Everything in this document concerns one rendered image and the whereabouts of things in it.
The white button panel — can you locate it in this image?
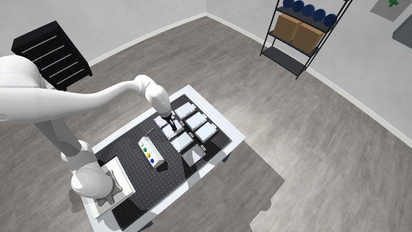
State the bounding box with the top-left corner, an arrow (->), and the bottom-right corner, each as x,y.
138,129 -> 165,168

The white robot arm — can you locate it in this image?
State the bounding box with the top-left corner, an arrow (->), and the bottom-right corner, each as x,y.
0,55 -> 172,206

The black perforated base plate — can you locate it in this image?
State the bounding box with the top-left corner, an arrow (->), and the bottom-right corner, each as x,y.
95,94 -> 232,231

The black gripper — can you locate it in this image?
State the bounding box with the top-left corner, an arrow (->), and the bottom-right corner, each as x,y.
161,113 -> 177,134

